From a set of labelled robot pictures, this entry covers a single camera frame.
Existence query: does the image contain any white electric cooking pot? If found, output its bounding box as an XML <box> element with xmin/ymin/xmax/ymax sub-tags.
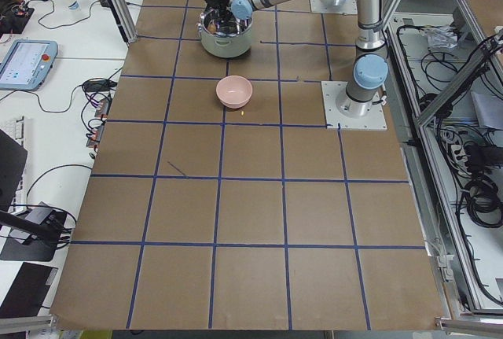
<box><xmin>197</xmin><ymin>10</ymin><xmax>253</xmax><ymax>58</ymax></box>

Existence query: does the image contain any pink bowl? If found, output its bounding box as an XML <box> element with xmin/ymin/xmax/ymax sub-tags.
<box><xmin>215</xmin><ymin>76</ymin><xmax>253</xmax><ymax>109</ymax></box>

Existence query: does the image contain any paper cup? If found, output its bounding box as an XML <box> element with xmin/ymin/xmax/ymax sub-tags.
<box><xmin>64</xmin><ymin>0</ymin><xmax>80</xmax><ymax>10</ymax></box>

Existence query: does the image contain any black power adapter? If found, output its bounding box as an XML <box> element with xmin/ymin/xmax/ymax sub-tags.
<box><xmin>82</xmin><ymin>79</ymin><xmax>117</xmax><ymax>93</ymax></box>

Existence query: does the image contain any teach pendant tablet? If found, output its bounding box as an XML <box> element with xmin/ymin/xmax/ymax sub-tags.
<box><xmin>1</xmin><ymin>39</ymin><xmax>58</xmax><ymax>91</ymax></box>

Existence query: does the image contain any crumpled white paper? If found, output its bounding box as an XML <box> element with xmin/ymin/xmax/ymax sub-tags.
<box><xmin>423</xmin><ymin>26</ymin><xmax>458</xmax><ymax>49</ymax></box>

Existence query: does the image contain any white keyboard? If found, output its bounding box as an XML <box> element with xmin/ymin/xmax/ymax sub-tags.
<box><xmin>1</xmin><ymin>116</ymin><xmax>26</xmax><ymax>146</ymax></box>

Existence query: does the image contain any black cable bundle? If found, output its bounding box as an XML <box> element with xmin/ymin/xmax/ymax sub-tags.
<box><xmin>455</xmin><ymin>176</ymin><xmax>503</xmax><ymax>230</ymax></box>

